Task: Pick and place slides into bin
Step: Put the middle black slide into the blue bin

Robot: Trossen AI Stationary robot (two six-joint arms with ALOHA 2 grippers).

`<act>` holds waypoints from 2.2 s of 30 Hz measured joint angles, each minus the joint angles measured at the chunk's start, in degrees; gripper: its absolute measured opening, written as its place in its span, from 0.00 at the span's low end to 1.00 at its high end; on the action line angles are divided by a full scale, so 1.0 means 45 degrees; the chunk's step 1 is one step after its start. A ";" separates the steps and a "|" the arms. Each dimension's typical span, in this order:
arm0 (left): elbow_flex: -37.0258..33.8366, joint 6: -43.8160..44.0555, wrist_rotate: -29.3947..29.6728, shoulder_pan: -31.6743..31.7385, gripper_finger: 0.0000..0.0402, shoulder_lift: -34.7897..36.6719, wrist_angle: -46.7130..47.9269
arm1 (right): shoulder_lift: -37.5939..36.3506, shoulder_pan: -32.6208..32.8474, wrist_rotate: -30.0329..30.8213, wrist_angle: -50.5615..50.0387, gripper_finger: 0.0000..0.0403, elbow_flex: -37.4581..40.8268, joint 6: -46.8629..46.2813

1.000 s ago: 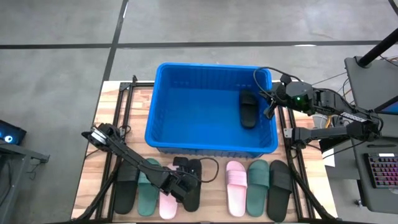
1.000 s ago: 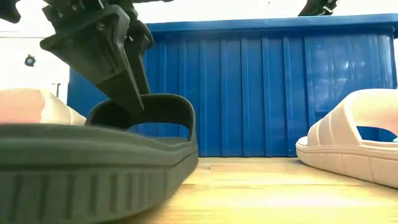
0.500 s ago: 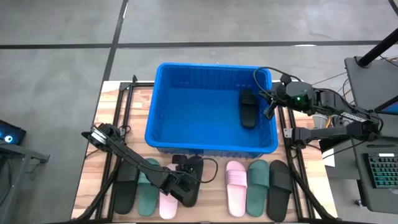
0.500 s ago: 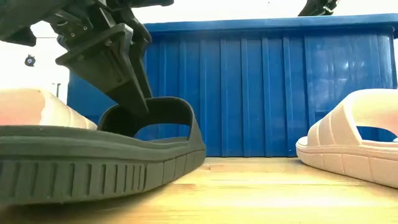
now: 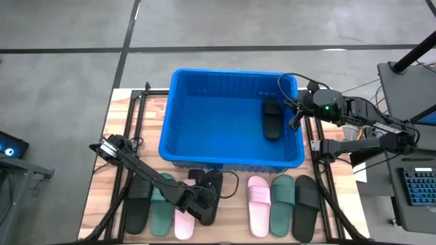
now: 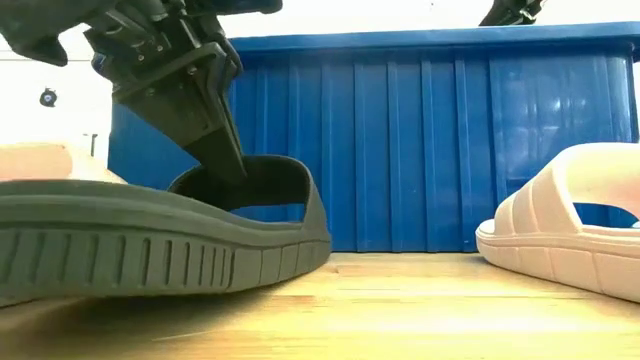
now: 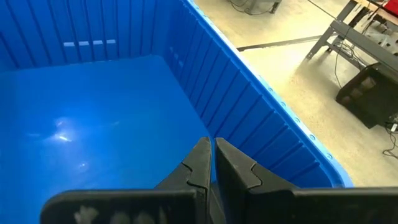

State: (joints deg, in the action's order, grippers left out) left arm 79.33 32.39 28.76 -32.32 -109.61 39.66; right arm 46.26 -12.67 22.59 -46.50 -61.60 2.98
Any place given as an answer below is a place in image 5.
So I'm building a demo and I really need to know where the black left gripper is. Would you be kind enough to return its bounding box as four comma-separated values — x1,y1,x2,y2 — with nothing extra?
176,185,218,224

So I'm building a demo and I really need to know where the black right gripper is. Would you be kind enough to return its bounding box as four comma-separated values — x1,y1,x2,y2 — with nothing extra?
289,91,316,131

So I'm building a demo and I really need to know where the black slide sandal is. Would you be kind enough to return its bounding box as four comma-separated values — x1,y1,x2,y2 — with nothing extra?
200,169,224,227
292,174,321,244
125,174,154,235
261,97,283,142

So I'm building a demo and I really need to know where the pink slide sandal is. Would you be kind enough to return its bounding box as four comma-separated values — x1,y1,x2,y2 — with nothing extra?
174,178,198,241
247,176,272,238

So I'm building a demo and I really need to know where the green slide sandal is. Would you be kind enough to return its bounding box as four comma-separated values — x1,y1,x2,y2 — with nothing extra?
269,174,296,238
150,172,176,238

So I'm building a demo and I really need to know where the blue plastic bin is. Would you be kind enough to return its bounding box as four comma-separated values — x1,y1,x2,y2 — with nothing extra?
158,68,305,175

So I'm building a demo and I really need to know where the white paper sheet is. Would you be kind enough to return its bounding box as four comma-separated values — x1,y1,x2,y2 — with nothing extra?
352,162,368,183

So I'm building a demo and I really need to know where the grey side table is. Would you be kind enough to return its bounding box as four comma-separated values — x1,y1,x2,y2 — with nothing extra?
377,61,436,150

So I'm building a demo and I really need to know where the black pole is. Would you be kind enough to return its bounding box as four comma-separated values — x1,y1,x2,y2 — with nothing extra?
391,30,436,74

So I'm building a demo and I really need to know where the tablet with blue screen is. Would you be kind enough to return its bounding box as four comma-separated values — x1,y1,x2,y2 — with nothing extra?
410,105,436,127

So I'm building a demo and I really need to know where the backlit keyboard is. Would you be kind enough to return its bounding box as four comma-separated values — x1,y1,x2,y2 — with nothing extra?
400,167,436,207

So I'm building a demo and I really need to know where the grey keyboard desk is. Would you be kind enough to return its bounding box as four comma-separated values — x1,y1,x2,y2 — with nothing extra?
388,149,436,235

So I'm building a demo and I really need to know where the grey metal cart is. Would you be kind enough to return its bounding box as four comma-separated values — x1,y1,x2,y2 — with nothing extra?
0,156,55,245

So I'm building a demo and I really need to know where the black device with blue light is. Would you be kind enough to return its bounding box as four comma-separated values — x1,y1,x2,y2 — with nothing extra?
0,131,30,160

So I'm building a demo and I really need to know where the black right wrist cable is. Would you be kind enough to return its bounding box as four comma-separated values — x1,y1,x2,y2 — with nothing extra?
277,72,330,105

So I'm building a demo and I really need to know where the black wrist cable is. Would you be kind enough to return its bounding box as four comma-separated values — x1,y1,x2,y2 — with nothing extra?
277,72,330,105
204,169,240,200

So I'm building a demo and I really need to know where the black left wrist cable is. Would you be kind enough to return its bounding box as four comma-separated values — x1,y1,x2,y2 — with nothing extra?
204,169,240,200

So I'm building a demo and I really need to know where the yellow cable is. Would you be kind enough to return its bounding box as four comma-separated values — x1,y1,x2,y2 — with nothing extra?
354,97,388,141

